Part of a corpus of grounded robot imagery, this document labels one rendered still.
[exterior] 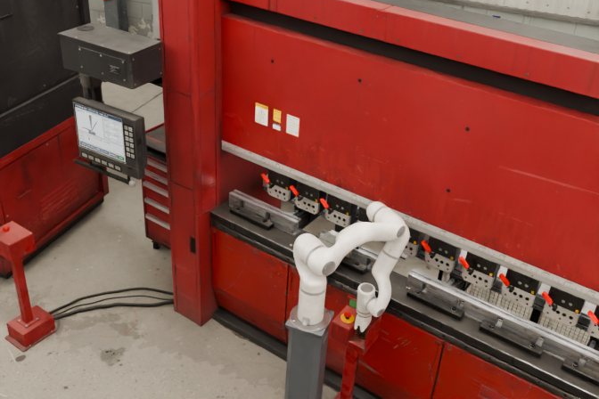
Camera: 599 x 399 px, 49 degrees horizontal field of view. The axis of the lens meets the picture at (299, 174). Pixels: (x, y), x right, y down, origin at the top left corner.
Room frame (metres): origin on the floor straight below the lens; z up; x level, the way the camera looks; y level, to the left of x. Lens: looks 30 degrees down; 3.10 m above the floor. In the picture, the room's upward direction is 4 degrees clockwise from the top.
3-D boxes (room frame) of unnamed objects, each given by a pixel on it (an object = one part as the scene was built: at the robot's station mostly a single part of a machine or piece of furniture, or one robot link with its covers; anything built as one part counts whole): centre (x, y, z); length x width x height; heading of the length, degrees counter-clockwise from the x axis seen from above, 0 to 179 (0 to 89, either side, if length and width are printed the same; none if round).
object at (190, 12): (3.65, 0.46, 1.15); 0.85 x 0.25 x 2.30; 147
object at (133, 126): (3.17, 1.03, 1.42); 0.45 x 0.12 x 0.36; 62
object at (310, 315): (2.29, -0.09, 1.09); 0.19 x 0.19 x 0.18
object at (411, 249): (2.75, -0.57, 1.18); 0.15 x 0.09 x 0.17; 57
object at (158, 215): (4.08, 0.80, 0.50); 0.50 x 0.50 x 1.00; 57
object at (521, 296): (2.42, -1.07, 1.18); 0.15 x 0.09 x 0.17; 57
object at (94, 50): (3.27, 1.04, 1.53); 0.51 x 0.25 x 0.85; 62
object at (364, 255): (2.93, -0.31, 0.92); 0.39 x 0.06 x 0.10; 57
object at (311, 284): (2.32, -0.08, 1.30); 0.19 x 0.12 x 0.24; 34
